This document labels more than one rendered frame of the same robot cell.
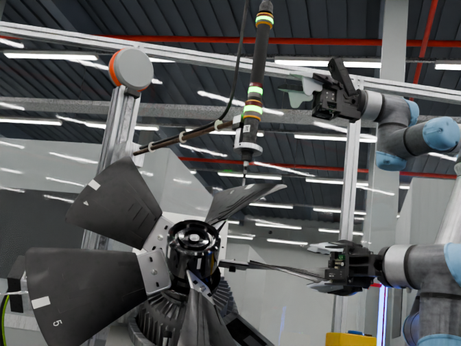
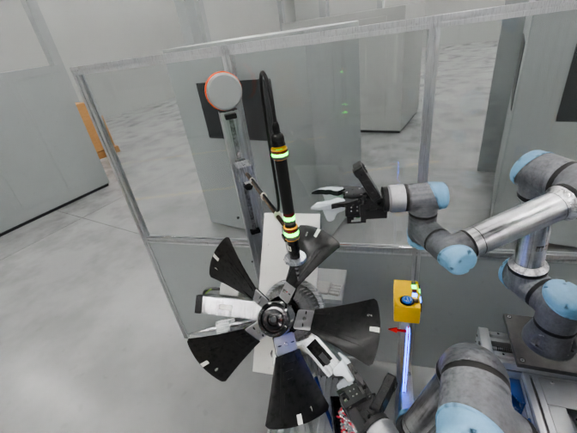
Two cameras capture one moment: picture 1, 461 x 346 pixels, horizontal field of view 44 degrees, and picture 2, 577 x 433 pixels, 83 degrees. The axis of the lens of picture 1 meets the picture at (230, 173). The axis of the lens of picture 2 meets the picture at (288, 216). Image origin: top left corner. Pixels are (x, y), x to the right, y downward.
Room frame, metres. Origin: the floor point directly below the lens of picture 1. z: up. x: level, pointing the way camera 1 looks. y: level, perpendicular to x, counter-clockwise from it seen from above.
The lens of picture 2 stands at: (0.53, -0.33, 2.08)
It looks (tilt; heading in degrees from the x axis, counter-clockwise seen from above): 30 degrees down; 21
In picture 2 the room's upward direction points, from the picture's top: 9 degrees counter-clockwise
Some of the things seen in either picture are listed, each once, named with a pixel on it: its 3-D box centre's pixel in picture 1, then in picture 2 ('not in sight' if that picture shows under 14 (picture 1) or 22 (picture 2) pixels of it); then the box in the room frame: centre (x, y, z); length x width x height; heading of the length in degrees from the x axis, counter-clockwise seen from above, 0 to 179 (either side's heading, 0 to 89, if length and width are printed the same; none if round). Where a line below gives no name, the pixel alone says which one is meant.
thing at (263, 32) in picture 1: (258, 64); (285, 193); (1.31, -0.03, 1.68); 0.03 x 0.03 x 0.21
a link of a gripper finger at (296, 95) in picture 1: (295, 97); (328, 197); (1.38, -0.14, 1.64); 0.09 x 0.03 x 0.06; 80
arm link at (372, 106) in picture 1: (366, 105); (394, 198); (1.37, -0.32, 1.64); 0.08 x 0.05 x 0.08; 12
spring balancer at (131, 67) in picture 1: (131, 70); (223, 91); (1.88, 0.40, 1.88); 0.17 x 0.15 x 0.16; 92
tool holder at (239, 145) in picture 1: (247, 133); (292, 245); (1.32, -0.03, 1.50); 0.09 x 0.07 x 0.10; 37
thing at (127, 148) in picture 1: (127, 156); (244, 170); (1.81, 0.34, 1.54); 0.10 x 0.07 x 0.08; 37
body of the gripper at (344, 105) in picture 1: (337, 101); (365, 203); (1.35, -0.25, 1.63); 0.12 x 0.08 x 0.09; 102
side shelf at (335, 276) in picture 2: not in sight; (312, 283); (1.85, 0.10, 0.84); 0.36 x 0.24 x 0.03; 92
